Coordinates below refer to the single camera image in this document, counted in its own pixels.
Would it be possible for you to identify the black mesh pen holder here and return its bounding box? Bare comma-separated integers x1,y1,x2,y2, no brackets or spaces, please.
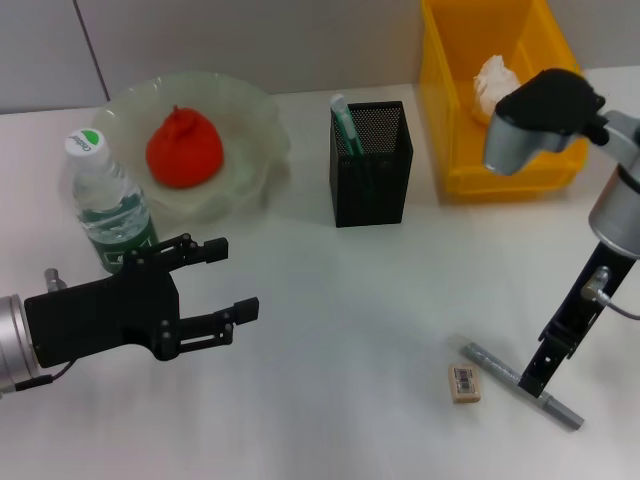
329,100,415,229

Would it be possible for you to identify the left gripper cable with plug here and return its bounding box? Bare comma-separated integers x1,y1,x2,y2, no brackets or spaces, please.
14,268,76,391

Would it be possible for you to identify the translucent wavy fruit plate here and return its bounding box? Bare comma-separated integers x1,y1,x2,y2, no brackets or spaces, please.
92,71,293,224

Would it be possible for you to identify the grey marker pen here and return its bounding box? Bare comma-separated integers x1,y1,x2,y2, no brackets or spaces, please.
459,342,586,431

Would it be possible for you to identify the gripper cable with plug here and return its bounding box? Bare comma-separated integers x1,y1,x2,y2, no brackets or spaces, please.
14,268,76,391
579,266,640,321

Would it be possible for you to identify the beige eraser with barcode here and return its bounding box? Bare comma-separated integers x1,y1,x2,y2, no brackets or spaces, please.
448,363,485,405

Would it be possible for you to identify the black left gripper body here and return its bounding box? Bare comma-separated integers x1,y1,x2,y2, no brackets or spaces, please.
23,248,181,367

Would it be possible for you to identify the red-orange fruit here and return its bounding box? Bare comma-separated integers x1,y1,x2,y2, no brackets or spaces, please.
144,104,225,190

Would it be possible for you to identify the right gripper cable with plug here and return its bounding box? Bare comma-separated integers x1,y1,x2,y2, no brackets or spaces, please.
579,266,640,321

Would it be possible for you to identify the clear green-label water bottle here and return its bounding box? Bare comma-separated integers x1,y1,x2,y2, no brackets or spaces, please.
62,127,162,275

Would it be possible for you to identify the yellow plastic storage bin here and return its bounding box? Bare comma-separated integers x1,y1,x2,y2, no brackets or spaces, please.
418,0,590,203

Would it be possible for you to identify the white paper ball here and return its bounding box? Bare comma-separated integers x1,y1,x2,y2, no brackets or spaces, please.
469,54,522,125

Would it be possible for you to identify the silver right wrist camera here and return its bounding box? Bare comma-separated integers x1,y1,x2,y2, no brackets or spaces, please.
482,68,607,177

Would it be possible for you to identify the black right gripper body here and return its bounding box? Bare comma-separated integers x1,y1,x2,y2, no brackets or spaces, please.
537,241,637,360

